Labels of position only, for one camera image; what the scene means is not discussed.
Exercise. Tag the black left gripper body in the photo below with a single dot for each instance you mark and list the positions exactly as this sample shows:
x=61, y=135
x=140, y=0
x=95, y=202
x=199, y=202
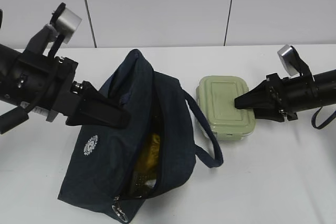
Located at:
x=42, y=83

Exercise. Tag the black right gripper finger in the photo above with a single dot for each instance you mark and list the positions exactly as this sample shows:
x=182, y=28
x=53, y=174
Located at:
x=266, y=114
x=257, y=98

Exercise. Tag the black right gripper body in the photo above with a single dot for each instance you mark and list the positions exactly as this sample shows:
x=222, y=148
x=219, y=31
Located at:
x=291, y=95

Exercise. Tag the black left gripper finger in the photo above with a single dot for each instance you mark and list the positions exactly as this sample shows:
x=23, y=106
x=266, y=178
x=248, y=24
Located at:
x=93, y=108

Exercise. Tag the green lid glass container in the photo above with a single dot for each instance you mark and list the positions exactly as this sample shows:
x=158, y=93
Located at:
x=215, y=96

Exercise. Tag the dark blue lunch bag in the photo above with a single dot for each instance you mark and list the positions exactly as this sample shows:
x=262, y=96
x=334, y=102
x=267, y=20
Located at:
x=99, y=174

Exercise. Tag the yellow toy fruit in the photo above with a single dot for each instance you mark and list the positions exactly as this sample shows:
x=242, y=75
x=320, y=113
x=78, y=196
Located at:
x=148, y=160

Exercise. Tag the green cucumber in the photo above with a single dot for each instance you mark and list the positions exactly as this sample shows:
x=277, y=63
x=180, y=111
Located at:
x=142, y=183

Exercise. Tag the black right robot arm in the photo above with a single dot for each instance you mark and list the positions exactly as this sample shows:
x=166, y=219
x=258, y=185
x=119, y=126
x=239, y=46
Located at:
x=324, y=89

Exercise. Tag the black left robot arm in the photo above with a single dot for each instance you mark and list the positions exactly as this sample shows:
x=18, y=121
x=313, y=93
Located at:
x=46, y=42

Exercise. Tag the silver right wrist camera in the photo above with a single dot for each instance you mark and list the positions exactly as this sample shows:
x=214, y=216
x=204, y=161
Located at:
x=288, y=58

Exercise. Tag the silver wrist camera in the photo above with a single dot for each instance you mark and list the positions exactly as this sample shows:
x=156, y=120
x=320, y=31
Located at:
x=288, y=58
x=65, y=22

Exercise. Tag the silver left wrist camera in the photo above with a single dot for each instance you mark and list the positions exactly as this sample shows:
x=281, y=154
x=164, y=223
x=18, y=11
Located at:
x=65, y=22

